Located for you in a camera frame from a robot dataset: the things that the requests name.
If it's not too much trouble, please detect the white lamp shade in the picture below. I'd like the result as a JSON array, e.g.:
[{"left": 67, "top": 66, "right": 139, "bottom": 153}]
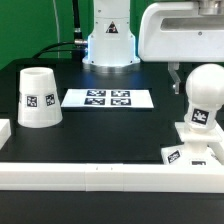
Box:
[{"left": 18, "top": 67, "right": 62, "bottom": 128}]

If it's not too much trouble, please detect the black cable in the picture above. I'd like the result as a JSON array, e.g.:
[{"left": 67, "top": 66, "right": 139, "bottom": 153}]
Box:
[{"left": 32, "top": 0, "right": 89, "bottom": 60}]

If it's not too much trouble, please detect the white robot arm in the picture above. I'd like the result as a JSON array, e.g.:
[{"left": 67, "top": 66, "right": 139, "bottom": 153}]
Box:
[{"left": 83, "top": 0, "right": 224, "bottom": 92}]

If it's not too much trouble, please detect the white front fence bar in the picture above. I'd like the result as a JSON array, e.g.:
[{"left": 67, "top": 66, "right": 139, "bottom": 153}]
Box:
[{"left": 0, "top": 163, "right": 224, "bottom": 193}]

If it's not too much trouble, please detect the white right fence bar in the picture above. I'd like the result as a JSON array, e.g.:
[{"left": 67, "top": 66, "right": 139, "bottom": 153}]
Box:
[{"left": 209, "top": 124, "right": 224, "bottom": 165}]

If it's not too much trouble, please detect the white lamp base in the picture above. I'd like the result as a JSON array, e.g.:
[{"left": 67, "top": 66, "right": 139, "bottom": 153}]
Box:
[{"left": 161, "top": 122, "right": 223, "bottom": 167}]

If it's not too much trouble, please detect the thin grey cable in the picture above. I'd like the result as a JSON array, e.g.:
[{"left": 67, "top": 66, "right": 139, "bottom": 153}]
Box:
[{"left": 52, "top": 0, "right": 62, "bottom": 60}]

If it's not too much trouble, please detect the white lamp bulb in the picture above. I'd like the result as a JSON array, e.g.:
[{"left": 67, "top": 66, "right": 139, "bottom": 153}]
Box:
[{"left": 184, "top": 64, "right": 224, "bottom": 133}]

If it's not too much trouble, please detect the white left fence bar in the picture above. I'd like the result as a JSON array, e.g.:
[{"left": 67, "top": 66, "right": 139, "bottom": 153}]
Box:
[{"left": 0, "top": 119, "right": 11, "bottom": 150}]

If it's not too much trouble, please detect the white fiducial marker sheet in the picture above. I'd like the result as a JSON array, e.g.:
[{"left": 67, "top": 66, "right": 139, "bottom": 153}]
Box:
[{"left": 61, "top": 89, "right": 154, "bottom": 109}]

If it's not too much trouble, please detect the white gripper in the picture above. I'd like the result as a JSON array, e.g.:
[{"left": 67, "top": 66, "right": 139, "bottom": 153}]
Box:
[{"left": 138, "top": 1, "right": 224, "bottom": 94}]

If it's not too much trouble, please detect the white fence bar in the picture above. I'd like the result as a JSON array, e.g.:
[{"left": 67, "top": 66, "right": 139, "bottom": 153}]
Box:
[
  {"left": 209, "top": 124, "right": 224, "bottom": 165},
  {"left": 0, "top": 163, "right": 224, "bottom": 193},
  {"left": 0, "top": 119, "right": 11, "bottom": 150}
]

